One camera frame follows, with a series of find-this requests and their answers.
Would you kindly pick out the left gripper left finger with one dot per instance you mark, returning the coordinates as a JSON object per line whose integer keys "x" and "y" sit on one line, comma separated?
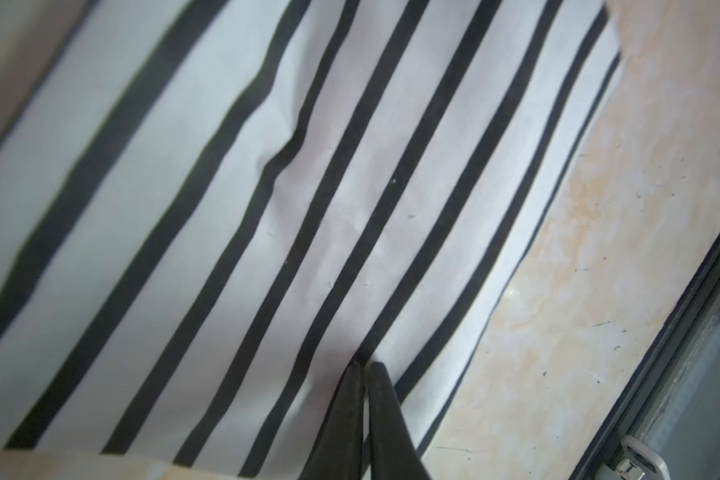
{"x": 337, "y": 453}

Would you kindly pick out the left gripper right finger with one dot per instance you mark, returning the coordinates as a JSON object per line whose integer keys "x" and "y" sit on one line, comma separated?
{"x": 392, "y": 452}

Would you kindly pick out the black white striped tank top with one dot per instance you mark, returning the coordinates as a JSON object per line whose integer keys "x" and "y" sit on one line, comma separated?
{"x": 210, "y": 209}

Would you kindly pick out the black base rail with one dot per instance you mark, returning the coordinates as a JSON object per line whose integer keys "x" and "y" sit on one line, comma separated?
{"x": 643, "y": 386}

